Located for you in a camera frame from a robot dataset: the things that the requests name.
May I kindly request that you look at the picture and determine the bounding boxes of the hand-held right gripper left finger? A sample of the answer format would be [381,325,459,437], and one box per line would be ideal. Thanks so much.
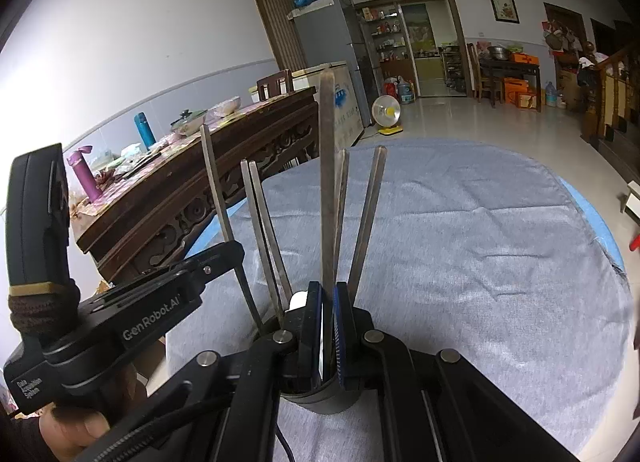
[75,282,324,462]

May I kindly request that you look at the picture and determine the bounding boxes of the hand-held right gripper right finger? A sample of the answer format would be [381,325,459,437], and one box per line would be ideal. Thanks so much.
[335,282,581,462]

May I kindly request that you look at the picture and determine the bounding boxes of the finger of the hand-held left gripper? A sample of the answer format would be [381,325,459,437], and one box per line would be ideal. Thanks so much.
[172,241,247,295]
[141,243,229,280]

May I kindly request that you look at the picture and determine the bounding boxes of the dark metal utensil cup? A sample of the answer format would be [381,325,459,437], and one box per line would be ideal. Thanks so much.
[252,319,373,417]

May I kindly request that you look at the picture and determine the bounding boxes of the person's left hand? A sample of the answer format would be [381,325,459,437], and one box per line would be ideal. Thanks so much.
[39,366,151,462]

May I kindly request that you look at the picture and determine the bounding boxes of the carved dark wooden table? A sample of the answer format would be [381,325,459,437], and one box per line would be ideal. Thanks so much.
[70,87,321,288]

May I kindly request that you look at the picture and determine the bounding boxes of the pile of papers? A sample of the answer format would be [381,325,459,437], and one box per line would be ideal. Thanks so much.
[102,142,168,178]

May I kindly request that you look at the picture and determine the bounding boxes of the purple bottle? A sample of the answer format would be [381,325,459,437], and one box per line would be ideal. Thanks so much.
[66,145,104,204]

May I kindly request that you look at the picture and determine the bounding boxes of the blue thermos bottle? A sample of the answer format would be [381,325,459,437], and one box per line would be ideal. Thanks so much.
[133,112,157,150]

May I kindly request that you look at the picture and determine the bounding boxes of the pot with glass lid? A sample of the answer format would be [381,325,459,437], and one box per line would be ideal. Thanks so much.
[170,110,207,135]

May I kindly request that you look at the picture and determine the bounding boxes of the grey tablecloth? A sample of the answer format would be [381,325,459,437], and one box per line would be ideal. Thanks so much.
[165,137,636,462]

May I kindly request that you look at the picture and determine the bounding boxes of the clear plastic bag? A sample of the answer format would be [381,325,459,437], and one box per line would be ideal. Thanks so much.
[206,97,243,119]

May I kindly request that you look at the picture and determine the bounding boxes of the dark wooden chair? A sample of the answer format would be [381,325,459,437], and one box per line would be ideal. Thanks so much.
[466,42,503,104]
[256,69,295,102]

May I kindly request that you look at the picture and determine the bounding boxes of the white chest freezer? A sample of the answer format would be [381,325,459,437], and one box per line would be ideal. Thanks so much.
[248,61,365,148]

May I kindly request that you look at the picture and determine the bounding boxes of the round electric heater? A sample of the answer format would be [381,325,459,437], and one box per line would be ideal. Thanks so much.
[370,94,405,136]

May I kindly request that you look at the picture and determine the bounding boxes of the grey refrigerator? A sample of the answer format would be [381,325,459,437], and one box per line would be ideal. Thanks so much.
[291,0,383,116]

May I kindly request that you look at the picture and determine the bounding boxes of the blue table cover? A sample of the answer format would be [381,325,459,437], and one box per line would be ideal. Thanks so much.
[187,177,627,275]

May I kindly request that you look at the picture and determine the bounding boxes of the glass display cabinet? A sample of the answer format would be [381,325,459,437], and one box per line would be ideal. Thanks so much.
[360,5,418,88]

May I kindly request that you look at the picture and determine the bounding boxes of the dark wooden side table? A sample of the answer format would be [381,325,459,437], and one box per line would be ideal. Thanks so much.
[477,56,542,114]

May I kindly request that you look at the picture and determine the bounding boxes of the white stool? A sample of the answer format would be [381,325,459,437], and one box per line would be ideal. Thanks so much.
[621,181,640,219]

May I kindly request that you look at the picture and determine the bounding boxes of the hanging bags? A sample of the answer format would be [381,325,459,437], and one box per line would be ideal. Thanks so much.
[544,17,566,52]

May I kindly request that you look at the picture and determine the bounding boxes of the wooden stair railing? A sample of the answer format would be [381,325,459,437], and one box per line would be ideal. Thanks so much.
[580,40,640,143]

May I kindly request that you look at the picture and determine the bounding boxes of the black cable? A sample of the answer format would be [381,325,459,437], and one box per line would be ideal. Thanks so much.
[274,428,297,462]

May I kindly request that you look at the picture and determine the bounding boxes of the framed wall picture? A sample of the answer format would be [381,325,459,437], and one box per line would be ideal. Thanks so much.
[488,0,521,24]

